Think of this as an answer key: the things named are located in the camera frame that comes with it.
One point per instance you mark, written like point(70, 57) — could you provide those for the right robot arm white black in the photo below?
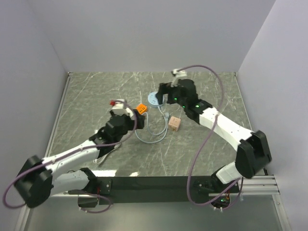
point(252, 149)

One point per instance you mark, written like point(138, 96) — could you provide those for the round blue power socket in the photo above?
point(153, 101)

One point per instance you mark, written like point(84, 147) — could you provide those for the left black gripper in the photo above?
point(141, 121)

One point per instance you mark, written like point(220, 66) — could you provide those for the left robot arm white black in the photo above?
point(41, 178)

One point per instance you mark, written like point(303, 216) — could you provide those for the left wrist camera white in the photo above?
point(120, 109)

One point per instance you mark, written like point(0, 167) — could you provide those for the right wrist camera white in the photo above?
point(177, 74)

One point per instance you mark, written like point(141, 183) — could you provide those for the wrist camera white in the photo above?
point(177, 74)
point(120, 109)

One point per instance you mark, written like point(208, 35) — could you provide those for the black base bar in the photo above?
point(157, 189)

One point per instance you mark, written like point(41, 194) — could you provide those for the orange power strip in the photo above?
point(141, 108)

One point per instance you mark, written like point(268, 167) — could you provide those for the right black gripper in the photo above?
point(165, 89)

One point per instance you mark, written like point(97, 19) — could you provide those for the aluminium frame rail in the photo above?
point(263, 185)

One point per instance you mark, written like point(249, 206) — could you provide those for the pink cube plug adapter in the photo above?
point(174, 123)

